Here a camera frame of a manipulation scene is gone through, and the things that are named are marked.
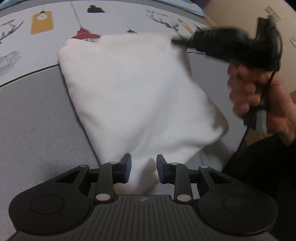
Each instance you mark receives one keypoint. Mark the white small garment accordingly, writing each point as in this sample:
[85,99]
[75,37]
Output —
[134,93]

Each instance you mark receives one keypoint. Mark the person's right hand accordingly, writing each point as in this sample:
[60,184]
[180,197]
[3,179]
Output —
[280,107]

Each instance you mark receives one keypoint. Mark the grey patterned bed sheet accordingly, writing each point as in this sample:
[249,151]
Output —
[41,134]

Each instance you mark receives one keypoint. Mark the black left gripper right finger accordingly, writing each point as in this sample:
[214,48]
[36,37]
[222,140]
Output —
[222,202]

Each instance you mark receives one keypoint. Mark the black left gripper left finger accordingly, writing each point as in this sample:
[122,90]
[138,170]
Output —
[65,201]

